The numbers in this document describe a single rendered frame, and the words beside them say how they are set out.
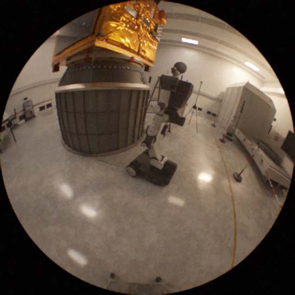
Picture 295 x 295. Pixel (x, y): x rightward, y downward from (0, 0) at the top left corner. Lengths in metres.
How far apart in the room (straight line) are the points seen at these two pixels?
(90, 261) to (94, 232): 0.37
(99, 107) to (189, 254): 2.24
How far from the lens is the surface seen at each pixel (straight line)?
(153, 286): 1.13
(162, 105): 0.94
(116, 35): 1.78
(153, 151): 1.43
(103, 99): 1.62
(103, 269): 1.32
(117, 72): 1.76
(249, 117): 6.80
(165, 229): 1.35
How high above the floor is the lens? 1.27
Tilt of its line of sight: 34 degrees down
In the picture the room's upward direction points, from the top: 11 degrees clockwise
